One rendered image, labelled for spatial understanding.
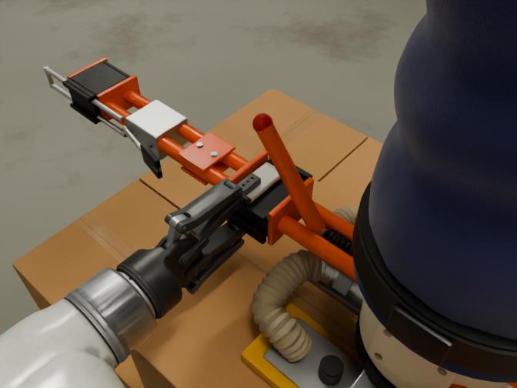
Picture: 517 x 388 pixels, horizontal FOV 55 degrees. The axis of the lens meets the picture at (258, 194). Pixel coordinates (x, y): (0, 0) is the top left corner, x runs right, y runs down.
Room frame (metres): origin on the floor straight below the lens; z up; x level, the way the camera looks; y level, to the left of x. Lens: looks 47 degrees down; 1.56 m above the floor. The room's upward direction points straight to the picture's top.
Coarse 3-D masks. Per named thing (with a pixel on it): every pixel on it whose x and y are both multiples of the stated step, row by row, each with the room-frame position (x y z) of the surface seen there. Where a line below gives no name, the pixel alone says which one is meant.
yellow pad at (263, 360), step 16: (288, 304) 0.35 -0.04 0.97; (304, 320) 0.32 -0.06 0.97; (320, 336) 0.30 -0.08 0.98; (336, 336) 0.30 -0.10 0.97; (256, 352) 0.28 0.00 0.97; (272, 352) 0.28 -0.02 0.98; (320, 352) 0.28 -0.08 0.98; (336, 352) 0.28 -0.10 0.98; (352, 352) 0.28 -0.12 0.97; (256, 368) 0.26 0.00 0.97; (272, 368) 0.26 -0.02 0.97; (288, 368) 0.26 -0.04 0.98; (304, 368) 0.26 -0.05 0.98; (320, 368) 0.25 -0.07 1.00; (336, 368) 0.24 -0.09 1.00; (352, 368) 0.26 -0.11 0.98; (272, 384) 0.24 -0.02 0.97; (288, 384) 0.24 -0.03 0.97; (304, 384) 0.24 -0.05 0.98; (320, 384) 0.24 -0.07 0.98; (336, 384) 0.24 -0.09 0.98; (352, 384) 0.24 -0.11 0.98
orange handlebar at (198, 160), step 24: (168, 144) 0.53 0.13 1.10; (192, 144) 0.52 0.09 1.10; (216, 144) 0.52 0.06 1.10; (192, 168) 0.49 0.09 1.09; (216, 168) 0.50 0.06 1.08; (240, 168) 0.48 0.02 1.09; (288, 216) 0.40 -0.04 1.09; (336, 216) 0.40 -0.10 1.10; (312, 240) 0.36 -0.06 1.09; (336, 264) 0.33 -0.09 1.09; (456, 384) 0.19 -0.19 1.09
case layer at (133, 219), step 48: (288, 96) 1.41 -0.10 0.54; (240, 144) 1.16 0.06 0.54; (288, 144) 1.16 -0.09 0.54; (336, 144) 1.16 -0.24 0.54; (144, 192) 0.96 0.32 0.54; (192, 192) 0.96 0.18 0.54; (48, 240) 0.79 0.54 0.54; (96, 240) 0.79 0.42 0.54; (144, 240) 0.79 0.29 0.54; (48, 288) 0.64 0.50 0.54
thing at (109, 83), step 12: (84, 72) 0.68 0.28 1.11; (96, 72) 0.68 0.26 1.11; (108, 72) 0.68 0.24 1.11; (120, 72) 0.68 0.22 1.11; (84, 84) 0.65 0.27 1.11; (96, 84) 0.65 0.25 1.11; (108, 84) 0.65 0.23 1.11; (120, 84) 0.65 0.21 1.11; (132, 84) 0.66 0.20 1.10; (96, 96) 0.62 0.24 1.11; (108, 96) 0.63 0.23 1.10; (120, 96) 0.64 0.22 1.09
